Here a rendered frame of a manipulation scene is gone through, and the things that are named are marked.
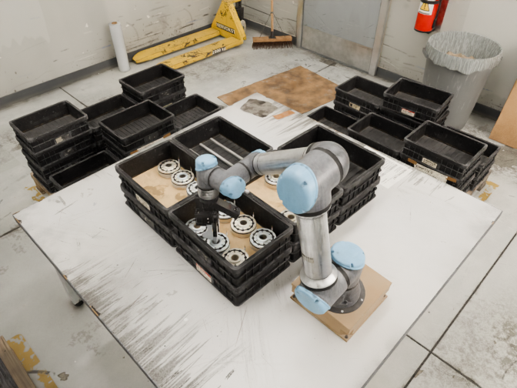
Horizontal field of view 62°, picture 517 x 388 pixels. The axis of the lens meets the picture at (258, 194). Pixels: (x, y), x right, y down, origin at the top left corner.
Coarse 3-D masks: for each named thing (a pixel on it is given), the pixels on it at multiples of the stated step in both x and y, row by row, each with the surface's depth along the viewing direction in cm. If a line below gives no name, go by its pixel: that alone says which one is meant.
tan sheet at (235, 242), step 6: (222, 228) 173; (228, 228) 173; (258, 228) 173; (228, 234) 170; (234, 240) 168; (240, 240) 168; (246, 240) 168; (234, 246) 165; (240, 246) 165; (246, 246) 165; (246, 252) 163; (252, 252) 163
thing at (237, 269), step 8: (192, 200) 171; (256, 200) 170; (176, 208) 167; (264, 208) 167; (168, 216) 166; (176, 216) 164; (280, 216) 164; (176, 224) 163; (184, 224) 161; (288, 224) 160; (192, 232) 157; (288, 232) 158; (200, 240) 154; (272, 240) 154; (280, 240) 156; (208, 248) 152; (264, 248) 152; (272, 248) 155; (216, 256) 150; (256, 256) 149; (224, 264) 148; (240, 264) 146; (248, 264) 148; (232, 272) 146; (240, 272) 147
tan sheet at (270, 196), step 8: (264, 176) 197; (256, 184) 193; (264, 184) 193; (256, 192) 189; (264, 192) 189; (272, 192) 189; (264, 200) 185; (272, 200) 185; (280, 200) 185; (280, 208) 181
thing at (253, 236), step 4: (264, 228) 168; (252, 232) 167; (256, 232) 167; (268, 232) 167; (272, 232) 167; (252, 236) 165; (256, 236) 165; (272, 236) 166; (252, 240) 164; (256, 240) 164; (252, 244) 163; (256, 244) 162; (260, 244) 162; (264, 244) 162; (260, 248) 161
